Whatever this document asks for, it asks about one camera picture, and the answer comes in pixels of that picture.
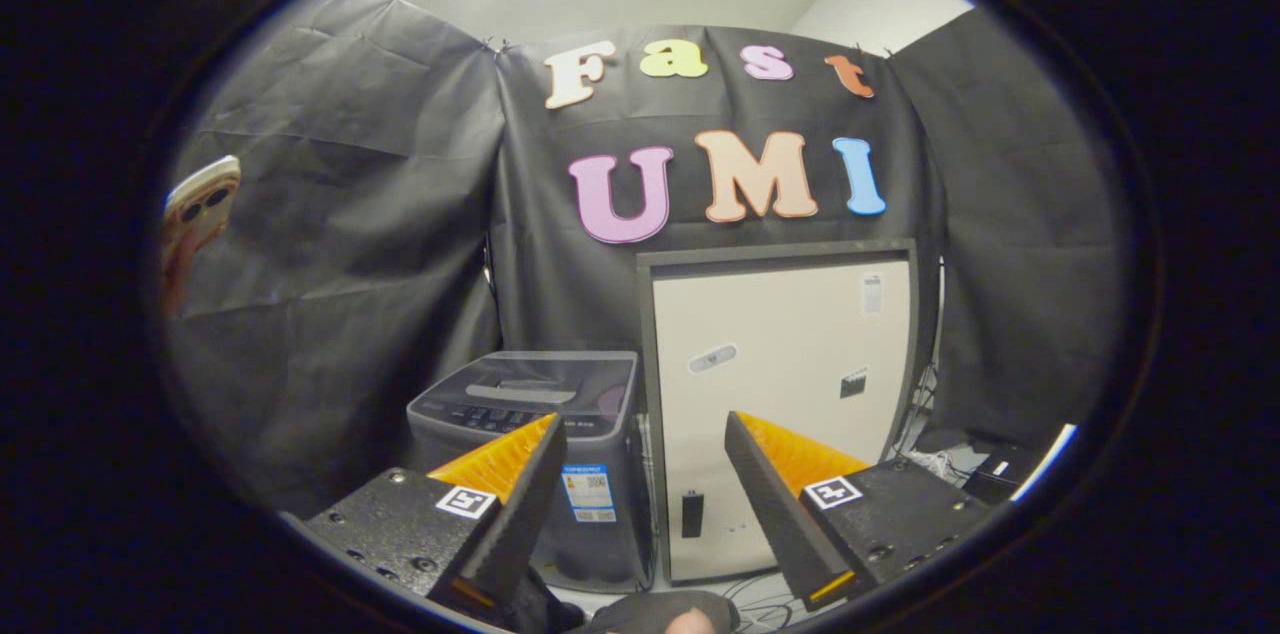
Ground beige cabinet with grey frame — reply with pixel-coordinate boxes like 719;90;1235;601
636;238;919;585

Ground black box on floor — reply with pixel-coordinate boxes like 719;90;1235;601
960;444;1046;505

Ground person's leg in dark trousers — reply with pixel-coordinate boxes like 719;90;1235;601
515;564;741;634

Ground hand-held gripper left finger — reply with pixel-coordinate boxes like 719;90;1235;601
305;414;568;620

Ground white cable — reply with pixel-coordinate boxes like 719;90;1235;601
928;259;947;370

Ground black floor cables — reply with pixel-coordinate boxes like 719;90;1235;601
715;569;801;630

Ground grey washing machine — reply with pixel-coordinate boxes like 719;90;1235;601
406;350;656;595

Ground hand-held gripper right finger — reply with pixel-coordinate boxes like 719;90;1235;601
724;411;991;612

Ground black backdrop cloth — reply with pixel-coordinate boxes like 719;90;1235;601
160;0;1126;515

